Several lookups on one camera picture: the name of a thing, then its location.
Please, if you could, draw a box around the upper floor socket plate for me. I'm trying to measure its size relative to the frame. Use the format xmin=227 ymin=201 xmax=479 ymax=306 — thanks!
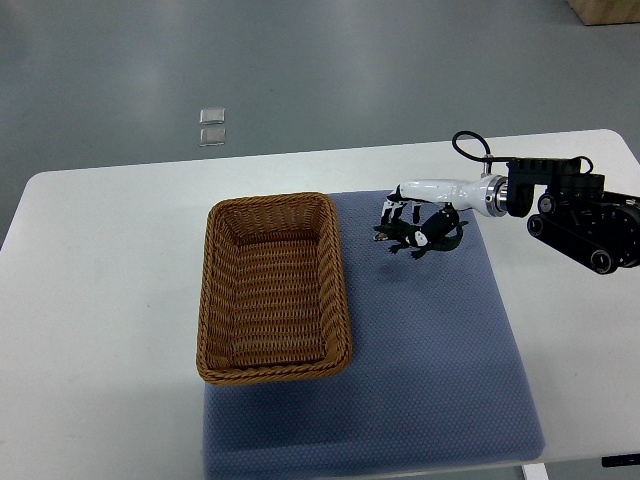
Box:
xmin=199 ymin=107 xmax=226 ymax=125

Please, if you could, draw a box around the dark green toy crocodile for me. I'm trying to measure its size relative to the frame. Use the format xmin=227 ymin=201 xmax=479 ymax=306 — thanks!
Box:
xmin=373 ymin=220 xmax=468 ymax=260

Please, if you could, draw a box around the brown wicker basket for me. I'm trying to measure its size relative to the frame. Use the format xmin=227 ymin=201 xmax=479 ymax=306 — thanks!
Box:
xmin=196 ymin=192 xmax=353 ymax=387

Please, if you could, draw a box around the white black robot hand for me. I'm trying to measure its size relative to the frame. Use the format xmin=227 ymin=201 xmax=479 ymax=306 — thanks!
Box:
xmin=379 ymin=174 xmax=508 ymax=245

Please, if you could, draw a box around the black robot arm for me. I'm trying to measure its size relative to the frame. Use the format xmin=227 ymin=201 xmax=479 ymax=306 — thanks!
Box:
xmin=499 ymin=156 xmax=639 ymax=275

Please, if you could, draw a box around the cardboard box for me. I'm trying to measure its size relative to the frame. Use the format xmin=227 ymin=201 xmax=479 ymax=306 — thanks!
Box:
xmin=567 ymin=0 xmax=639 ymax=26

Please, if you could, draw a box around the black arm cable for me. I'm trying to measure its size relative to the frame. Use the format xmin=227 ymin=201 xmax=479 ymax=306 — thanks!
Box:
xmin=451 ymin=130 xmax=511 ymax=179

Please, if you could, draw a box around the blue grey fabric mat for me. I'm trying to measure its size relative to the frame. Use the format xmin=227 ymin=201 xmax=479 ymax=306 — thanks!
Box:
xmin=203 ymin=191 xmax=545 ymax=479

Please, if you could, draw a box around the black table control panel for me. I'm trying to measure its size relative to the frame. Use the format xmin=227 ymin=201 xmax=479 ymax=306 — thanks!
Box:
xmin=601 ymin=453 xmax=640 ymax=468

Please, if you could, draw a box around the white table leg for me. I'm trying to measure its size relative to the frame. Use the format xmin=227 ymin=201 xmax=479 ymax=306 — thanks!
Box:
xmin=521 ymin=463 xmax=550 ymax=480

